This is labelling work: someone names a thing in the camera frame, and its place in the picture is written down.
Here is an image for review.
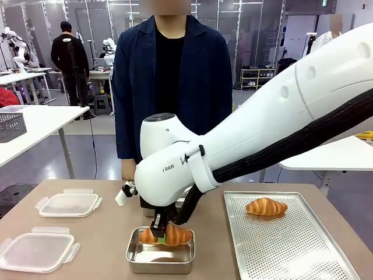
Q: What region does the white side table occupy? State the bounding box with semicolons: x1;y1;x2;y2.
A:
0;104;91;180

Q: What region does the grey plastic stool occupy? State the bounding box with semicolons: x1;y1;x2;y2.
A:
93;94;114;117

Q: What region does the stainless steel square container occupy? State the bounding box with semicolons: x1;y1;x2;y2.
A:
125;226;196;275

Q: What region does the clear plastic clip lid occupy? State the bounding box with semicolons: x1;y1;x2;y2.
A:
0;226;81;274
34;188;103;218

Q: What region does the black tripod stand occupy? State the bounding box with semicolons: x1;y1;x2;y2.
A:
64;40;96;119

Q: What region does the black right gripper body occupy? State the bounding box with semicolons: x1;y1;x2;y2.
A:
147;204;178;226

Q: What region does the person in navy jacket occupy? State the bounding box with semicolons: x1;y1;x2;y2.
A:
111;5;234;166

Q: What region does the person in white shirt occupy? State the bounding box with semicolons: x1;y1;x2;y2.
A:
301;13;344;58

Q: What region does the perforated metal baking tray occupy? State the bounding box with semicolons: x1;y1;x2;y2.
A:
223;190;362;280

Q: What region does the black round floor base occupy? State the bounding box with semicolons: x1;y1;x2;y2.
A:
0;183;39;211

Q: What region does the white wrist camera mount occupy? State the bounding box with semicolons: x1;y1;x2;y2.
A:
114;181;138;207

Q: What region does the golden croissant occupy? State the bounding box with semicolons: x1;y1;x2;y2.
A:
245;197;288;217
139;224;193;245

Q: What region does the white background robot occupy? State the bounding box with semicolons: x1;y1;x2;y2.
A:
2;26;31;74
101;37;118;67

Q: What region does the red cloth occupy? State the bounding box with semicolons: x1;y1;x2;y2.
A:
0;86;22;108

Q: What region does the person's right hand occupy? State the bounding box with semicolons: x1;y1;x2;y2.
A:
121;158;138;182

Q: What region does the white shoe rack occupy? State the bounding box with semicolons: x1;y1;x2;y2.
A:
240;66;278;90

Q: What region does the white rounded table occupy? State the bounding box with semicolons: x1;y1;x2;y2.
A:
277;135;373;194

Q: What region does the yellow object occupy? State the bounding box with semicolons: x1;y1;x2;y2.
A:
356;130;373;143

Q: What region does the white background desk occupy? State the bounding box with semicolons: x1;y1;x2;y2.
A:
0;66;53;104

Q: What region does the man in black clothes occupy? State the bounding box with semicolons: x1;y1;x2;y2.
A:
50;20;92;121

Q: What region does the black braided cable bundle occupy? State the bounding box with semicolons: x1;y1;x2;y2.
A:
171;87;373;227

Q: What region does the grey mesh basket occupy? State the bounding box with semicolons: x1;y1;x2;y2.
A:
0;111;28;144

